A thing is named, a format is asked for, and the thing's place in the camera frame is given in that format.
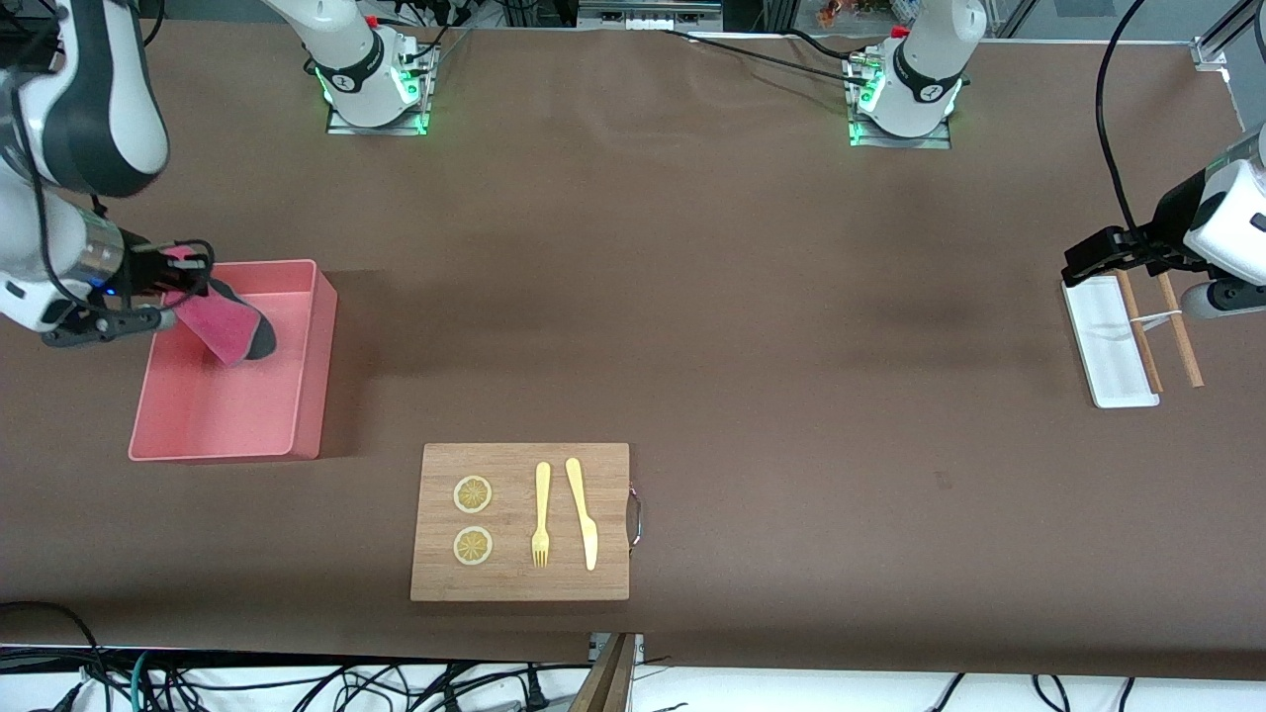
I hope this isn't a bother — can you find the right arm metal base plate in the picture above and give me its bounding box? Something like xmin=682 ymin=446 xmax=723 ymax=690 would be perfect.
xmin=326 ymin=38 xmax=439 ymax=136

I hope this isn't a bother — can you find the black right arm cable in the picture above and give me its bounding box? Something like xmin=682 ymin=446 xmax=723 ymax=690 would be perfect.
xmin=0 ymin=59 xmax=215 ymax=308

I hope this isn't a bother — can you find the brown wooden beam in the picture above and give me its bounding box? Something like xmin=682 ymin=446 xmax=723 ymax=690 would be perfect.
xmin=569 ymin=633 xmax=639 ymax=712

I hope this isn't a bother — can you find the yellow plastic knife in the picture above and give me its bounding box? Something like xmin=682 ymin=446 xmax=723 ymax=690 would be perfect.
xmin=565 ymin=457 xmax=599 ymax=573

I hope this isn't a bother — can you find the pink and grey cloth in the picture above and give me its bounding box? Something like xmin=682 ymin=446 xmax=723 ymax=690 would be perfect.
xmin=161 ymin=247 xmax=278 ymax=369

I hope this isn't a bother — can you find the white rectangular tray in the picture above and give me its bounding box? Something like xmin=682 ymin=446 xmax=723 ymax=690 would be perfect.
xmin=1062 ymin=276 xmax=1160 ymax=409

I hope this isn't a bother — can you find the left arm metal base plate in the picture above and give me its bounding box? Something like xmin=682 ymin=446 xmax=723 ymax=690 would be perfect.
xmin=849 ymin=54 xmax=952 ymax=150

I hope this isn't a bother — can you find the black looped floor cable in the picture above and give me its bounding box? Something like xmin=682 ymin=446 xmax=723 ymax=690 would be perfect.
xmin=0 ymin=600 xmax=110 ymax=712

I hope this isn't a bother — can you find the grey power strip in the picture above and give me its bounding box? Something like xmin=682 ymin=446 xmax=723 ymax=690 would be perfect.
xmin=579 ymin=0 xmax=723 ymax=31

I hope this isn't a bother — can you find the wooden cutting board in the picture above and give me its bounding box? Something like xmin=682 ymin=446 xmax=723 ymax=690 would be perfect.
xmin=409 ymin=442 xmax=631 ymax=603

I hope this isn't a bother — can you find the yellow plastic fork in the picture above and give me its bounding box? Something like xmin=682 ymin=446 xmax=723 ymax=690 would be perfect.
xmin=531 ymin=461 xmax=552 ymax=569

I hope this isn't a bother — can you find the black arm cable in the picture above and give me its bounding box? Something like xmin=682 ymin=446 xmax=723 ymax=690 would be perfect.
xmin=0 ymin=59 xmax=215 ymax=308
xmin=1096 ymin=0 xmax=1156 ymax=248

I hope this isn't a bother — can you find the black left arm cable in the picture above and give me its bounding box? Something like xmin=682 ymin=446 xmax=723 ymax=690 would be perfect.
xmin=1096 ymin=0 xmax=1156 ymax=248

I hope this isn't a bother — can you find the black cable on table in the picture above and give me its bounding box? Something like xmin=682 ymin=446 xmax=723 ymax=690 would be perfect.
xmin=661 ymin=28 xmax=881 ymax=88

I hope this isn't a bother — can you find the pink plastic bin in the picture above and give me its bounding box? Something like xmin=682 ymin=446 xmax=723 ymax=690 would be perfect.
xmin=129 ymin=259 xmax=338 ymax=463

